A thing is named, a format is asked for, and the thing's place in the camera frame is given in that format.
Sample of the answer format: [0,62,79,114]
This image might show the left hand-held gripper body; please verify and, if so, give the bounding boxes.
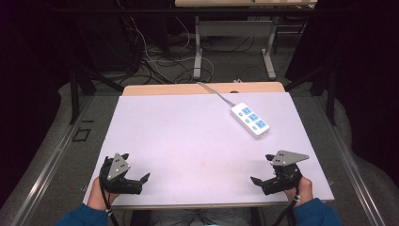
[99,153,144,195]

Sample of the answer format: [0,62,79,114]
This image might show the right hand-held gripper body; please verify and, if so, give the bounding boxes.
[260,150,311,197]

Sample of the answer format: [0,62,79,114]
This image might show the person's right hand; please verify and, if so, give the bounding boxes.
[283,176,315,208]

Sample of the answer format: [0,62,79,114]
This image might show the person's left hand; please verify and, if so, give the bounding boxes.
[87,176,120,212]

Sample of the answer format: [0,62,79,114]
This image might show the white power strip blue sockets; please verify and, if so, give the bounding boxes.
[231,102,271,139]

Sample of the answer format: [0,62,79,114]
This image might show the white table board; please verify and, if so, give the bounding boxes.
[82,91,335,208]

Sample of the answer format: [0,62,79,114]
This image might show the person's legs grey trousers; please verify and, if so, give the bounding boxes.
[129,207,262,226]

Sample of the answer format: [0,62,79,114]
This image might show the black metal stand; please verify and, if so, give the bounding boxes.
[283,59,339,127]
[69,59,125,126]

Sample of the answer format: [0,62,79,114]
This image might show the wooden table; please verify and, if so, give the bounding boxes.
[121,81,286,97]

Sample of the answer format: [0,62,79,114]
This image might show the dark curtain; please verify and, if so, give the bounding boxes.
[0,0,76,208]
[285,0,399,189]

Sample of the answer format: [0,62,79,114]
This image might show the right hand-held gripper black cable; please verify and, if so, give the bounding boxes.
[272,186,299,226]

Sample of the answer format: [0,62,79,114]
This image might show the hand-held gripper black cable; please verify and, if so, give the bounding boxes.
[99,178,120,226]
[272,186,299,226]

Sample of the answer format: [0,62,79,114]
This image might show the left hand-held gripper black cable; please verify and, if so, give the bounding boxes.
[99,178,120,226]

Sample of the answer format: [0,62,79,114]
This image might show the metal floor rail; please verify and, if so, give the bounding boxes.
[313,95,382,226]
[10,95,95,226]

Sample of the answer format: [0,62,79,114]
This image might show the grey power strip cable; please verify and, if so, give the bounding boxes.
[196,81,236,108]

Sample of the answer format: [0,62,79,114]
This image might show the bundle of floor cables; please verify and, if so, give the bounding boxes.
[117,15,215,86]

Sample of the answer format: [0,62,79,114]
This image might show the white metal desk frame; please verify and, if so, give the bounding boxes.
[193,15,279,81]

